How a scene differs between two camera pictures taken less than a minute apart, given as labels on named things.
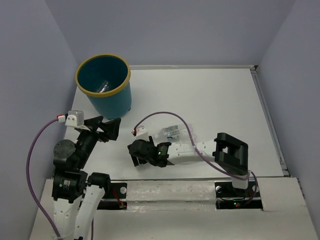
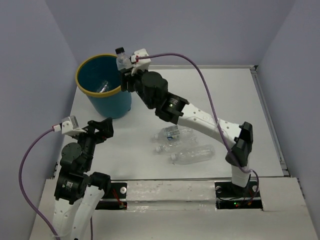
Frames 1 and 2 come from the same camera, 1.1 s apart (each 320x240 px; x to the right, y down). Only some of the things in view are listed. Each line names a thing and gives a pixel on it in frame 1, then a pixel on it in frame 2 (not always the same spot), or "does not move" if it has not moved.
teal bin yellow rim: [105, 79] does not move
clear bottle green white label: [178, 132] does not move
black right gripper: [136, 161] → [127, 76]
